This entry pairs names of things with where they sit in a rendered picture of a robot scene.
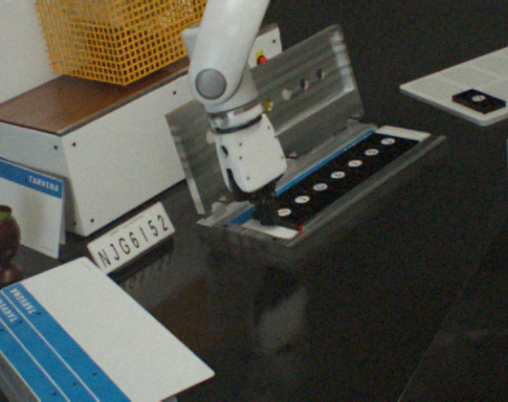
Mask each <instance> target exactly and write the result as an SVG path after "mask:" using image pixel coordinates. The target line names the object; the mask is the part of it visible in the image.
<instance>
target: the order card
mask: <svg viewBox="0 0 508 402"><path fill-rule="evenodd" d="M173 232H175V229H174V227H173V225H172V223H171V222H170V220H169V218H168V216H167V214H166V211H165V209H164V207H163V206H162V204H161V203H160V202H159V203H157V204H155V205H154V206H151V207H150V208H148V209H146V210H145V211H143V212H141V213H139V214H137V215H136V216H134V217H132V218H131V219H129V220H127V222H125V223H123V224H122V225H120V226H119V227H118V228H116V229H114V230H113V231H109V232H108V233H106V234H104V235H102V236H100V237H99V238H97V239H96V240H94V241H93V242H91V243H89V244H88V248H89V250H90V252H91V254H92V256H93V258H94V259H95V262H96V264H97V265H98V267H99V269H100V270H101V271H102V272H103V274H104V275H107V274H109V273H110V272H112V271H113V270H115V269H116V268H118V267H120V266H121V265H123V264H124V263H125V262H126V261H128V260H129V259H130V258H132V257H134V256H136V255H139V254H140V253H142V252H144V251H145V250H147V249H148V248H150V247H152V246H153V245H154V244H155V243H157V242H159V241H160V240H162V239H163V238H165V237H166V236H168V235H170V234H172V233H173Z"/></svg>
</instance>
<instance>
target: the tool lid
mask: <svg viewBox="0 0 508 402"><path fill-rule="evenodd" d="M319 69H321V71H322V79H321V80H319V79H318V76H317V71H318V70H319ZM250 70H251V73H252V76H253V80H254V85H255V87H256V90H257V93H258V96H259V99H260V102H261V105H262V108H263V111H262V112H261V114H265V115H266V116H267V118H268V119H269V121H270V123H271V125H272V126H273V130H274V132H275V134H276V136H277V139H278V141H279V144H280V146H281V149H282V152H283V154H284V157H285V158H286V157H287V156H289V157H297V156H298V155H299V154H301V153H302V152H304V151H305V150H307V149H309V148H312V149H313V152H311V154H314V153H316V152H317V151H319V150H320V149H321V148H323V147H324V146H326V145H328V144H329V143H331V142H332V141H334V139H335V137H334V135H333V133H335V132H337V131H338V130H340V129H341V128H343V127H345V126H346V125H347V120H346V119H347V118H349V117H350V116H351V117H352V118H353V117H360V116H362V115H363V114H364V108H363V105H362V102H361V98H360V95H359V91H358V88H357V84H356V81H355V79H354V76H353V72H352V69H351V62H350V58H349V55H348V51H347V50H346V46H345V43H344V39H343V36H342V30H341V26H340V24H335V25H331V26H329V27H328V28H326V29H324V30H322V31H320V32H319V33H316V34H314V35H312V36H310V37H308V38H306V39H305V40H303V41H301V42H300V43H299V44H297V45H295V46H293V47H292V48H290V49H288V50H286V51H284V52H282V53H280V54H278V55H276V56H274V57H271V58H269V59H267V60H265V61H263V62H262V63H260V64H258V65H256V66H255V67H253V68H251V69H250ZM301 79H303V80H304V82H305V86H304V89H303V90H302V89H301V88H300V86H299V81H300V80H301ZM283 88H286V89H287V91H288V98H287V100H285V99H284V98H283V97H282V90H283ZM266 99H268V100H269V101H270V104H271V107H270V109H269V110H268V111H267V110H266V109H265V106H264V101H265V100H266ZM165 117H166V121H167V124H168V127H169V130H170V133H171V135H172V138H173V141H174V144H175V146H176V149H177V152H178V155H179V160H180V163H181V166H182V168H183V171H184V174H185V176H186V179H187V182H188V186H189V189H190V192H191V195H192V198H193V201H194V204H195V206H196V209H197V211H198V213H207V212H209V211H210V210H212V206H211V204H212V203H213V202H215V201H217V200H218V199H219V201H227V200H228V199H230V198H231V197H233V192H230V191H229V190H228V188H227V183H226V181H225V178H224V175H223V172H222V168H221V165H220V161H219V158H218V153H217V148H216V141H215V134H216V130H215V128H216V127H211V125H210V120H209V117H208V114H207V111H206V109H205V106H204V104H202V103H201V102H200V101H198V100H197V99H194V100H191V101H190V102H188V103H186V104H184V105H182V106H180V107H178V108H177V109H174V110H172V111H170V112H168V113H166V114H165ZM209 131H210V132H211V133H212V135H213V140H212V142H211V143H209V142H208V141H207V139H206V135H207V133H208V132H209Z"/></svg>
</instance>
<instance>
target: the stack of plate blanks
mask: <svg viewBox="0 0 508 402"><path fill-rule="evenodd" d="M0 388H1V391H2V392H3V393H4V394H5V395H6V396H7V398H8V399H9V400H10V402H69V401H68V400H67V399H66V398H65V396H63V395H62V394H61V393H60V390H59V389H58V388H57V387H56V386H55V384H54V383H53V382H52V381H51V379H50V378H49V377H48V376H47V375H46V373H45V372H44V371H43V370H42V369H41V367H40V366H39V365H37V364H36V363H35V361H34V360H33V359H32V358H31V356H30V355H29V353H28V352H27V350H26V349H25V348H24V347H22V345H21V344H20V343H19V342H18V341H17V339H16V338H15V337H14V336H13V335H11V333H10V332H9V331H8V330H7V328H6V327H5V326H4V325H3V324H2V322H1V321H0ZM163 402H177V399H176V395H174V396H172V397H170V398H168V399H166V400H165V401H163Z"/></svg>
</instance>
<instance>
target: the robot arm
mask: <svg viewBox="0 0 508 402"><path fill-rule="evenodd" d="M270 1H271V0H208V2H207V5H206V7H205V11H204V14H203V17H202V20H201V21H199V22H197V23H196V24H191V25H189V26H188V27H186V28H185V29H183V30H182V32H181V36H182V39H183V42H184V45H185V48H186V51H187V54H188V58H189V61H190V64H189V68H188V87H189V90H190V92H191V94H192V96H193V97H195V98H196V99H197V100H198V101H200V102H201V103H202V104H204V106H205V109H206V111H207V114H208V117H209V120H210V125H211V127H216V128H215V130H216V134H215V141H216V148H217V153H218V158H219V161H220V165H221V168H222V172H223V175H224V178H225V181H226V183H227V188H228V190H229V191H230V192H233V199H234V202H236V203H242V202H246V201H249V202H250V204H251V205H254V206H255V209H256V212H257V215H258V218H259V221H260V224H261V226H275V225H276V223H279V222H280V221H281V220H280V217H279V214H278V210H277V207H276V203H275V200H274V198H275V197H276V190H275V188H276V182H278V181H279V180H280V179H281V177H282V176H283V172H284V171H285V170H286V168H287V163H286V159H285V157H284V154H283V152H282V149H281V146H280V144H279V141H278V139H277V136H276V134H275V132H274V130H273V126H272V125H271V123H270V121H269V119H268V118H267V116H266V115H265V114H261V112H262V111H263V108H262V105H261V102H260V99H259V96H258V93H257V90H256V87H255V85H254V80H253V76H252V73H251V70H250V64H249V61H248V60H249V58H250V52H251V50H252V47H253V45H254V41H255V38H256V35H257V33H258V30H259V28H260V26H261V23H262V21H263V18H264V16H265V13H266V10H267V9H268V6H269V4H270ZM244 191H245V192H244ZM253 191H254V192H253Z"/></svg>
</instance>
